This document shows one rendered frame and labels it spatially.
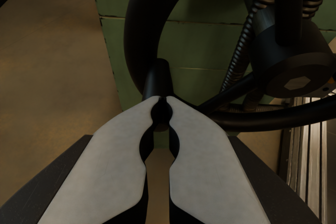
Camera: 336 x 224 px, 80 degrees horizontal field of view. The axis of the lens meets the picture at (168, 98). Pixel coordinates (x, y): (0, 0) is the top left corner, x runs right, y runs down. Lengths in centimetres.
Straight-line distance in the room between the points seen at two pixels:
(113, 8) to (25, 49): 118
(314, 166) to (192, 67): 63
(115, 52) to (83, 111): 71
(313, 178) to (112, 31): 81
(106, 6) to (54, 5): 142
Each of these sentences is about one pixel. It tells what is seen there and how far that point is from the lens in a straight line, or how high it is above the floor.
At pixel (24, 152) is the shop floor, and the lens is 113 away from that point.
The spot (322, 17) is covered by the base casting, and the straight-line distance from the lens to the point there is 46.
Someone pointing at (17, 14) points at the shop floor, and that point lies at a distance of 180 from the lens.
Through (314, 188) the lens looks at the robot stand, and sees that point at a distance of 91.
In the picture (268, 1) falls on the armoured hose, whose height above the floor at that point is 83.
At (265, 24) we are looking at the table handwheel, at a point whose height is 82.
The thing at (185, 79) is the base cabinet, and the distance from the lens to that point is 49.
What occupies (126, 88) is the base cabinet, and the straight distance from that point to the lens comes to 54.
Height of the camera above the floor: 94
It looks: 58 degrees down
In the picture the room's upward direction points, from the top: 8 degrees clockwise
